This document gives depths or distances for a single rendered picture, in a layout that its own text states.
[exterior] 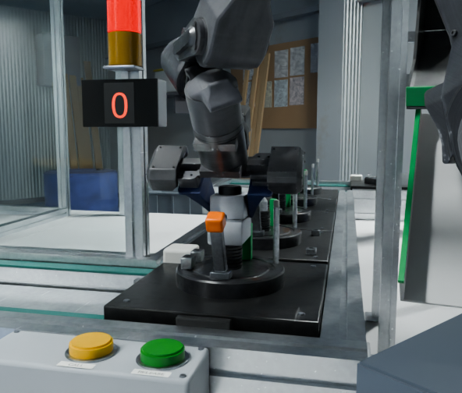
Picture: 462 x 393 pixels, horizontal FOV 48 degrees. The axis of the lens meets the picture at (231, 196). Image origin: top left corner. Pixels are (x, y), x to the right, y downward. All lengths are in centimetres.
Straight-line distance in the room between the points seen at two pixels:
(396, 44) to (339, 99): 441
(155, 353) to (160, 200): 222
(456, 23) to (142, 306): 44
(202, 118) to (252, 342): 23
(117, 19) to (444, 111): 62
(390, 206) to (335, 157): 443
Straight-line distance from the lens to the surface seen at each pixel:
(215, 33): 50
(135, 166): 84
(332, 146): 512
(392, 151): 67
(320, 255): 83
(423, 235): 62
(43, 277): 90
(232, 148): 57
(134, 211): 86
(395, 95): 68
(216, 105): 52
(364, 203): 183
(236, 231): 63
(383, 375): 25
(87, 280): 86
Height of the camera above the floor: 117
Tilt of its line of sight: 7 degrees down
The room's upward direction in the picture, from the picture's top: straight up
